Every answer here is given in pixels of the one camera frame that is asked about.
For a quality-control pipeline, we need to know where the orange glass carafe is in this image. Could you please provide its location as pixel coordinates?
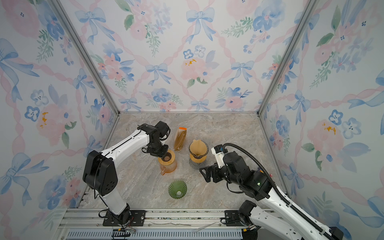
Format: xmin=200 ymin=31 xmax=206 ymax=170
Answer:
xmin=160 ymin=162 xmax=177 ymax=176

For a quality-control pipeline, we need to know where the orange coffee filter pack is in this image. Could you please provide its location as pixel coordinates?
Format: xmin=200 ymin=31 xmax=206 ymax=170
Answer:
xmin=174 ymin=127 xmax=187 ymax=151

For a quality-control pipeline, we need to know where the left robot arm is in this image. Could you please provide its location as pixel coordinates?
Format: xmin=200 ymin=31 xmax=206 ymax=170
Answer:
xmin=83 ymin=121 xmax=171 ymax=227

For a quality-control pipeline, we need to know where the brown paper coffee filter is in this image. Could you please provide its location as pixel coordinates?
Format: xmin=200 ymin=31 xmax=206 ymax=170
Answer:
xmin=189 ymin=139 xmax=208 ymax=157

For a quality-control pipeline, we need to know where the grey glass dripper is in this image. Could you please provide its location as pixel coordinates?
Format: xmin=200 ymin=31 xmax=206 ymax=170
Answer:
xmin=188 ymin=140 xmax=210 ymax=159

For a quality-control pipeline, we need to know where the wooden ring dripper holder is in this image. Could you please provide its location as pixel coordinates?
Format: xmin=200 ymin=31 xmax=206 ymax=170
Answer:
xmin=190 ymin=153 xmax=207 ymax=164

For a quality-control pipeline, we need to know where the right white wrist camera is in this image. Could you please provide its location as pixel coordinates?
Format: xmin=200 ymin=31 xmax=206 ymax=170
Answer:
xmin=211 ymin=145 xmax=225 ymax=169

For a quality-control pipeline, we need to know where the grey glass carafe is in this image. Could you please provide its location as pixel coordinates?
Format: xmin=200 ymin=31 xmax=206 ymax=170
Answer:
xmin=189 ymin=160 xmax=207 ymax=170

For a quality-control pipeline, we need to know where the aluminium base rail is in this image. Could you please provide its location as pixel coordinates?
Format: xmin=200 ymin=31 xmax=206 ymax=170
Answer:
xmin=56 ymin=206 xmax=316 ymax=240

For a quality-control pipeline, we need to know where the green glass dripper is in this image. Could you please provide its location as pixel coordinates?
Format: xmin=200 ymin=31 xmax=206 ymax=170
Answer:
xmin=168 ymin=180 xmax=188 ymax=199

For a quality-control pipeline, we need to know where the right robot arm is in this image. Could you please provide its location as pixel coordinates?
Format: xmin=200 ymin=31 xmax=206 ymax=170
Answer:
xmin=200 ymin=152 xmax=344 ymax=240

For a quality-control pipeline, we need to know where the black corrugated cable conduit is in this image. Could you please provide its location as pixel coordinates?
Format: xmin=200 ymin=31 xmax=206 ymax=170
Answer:
xmin=221 ymin=143 xmax=335 ymax=240

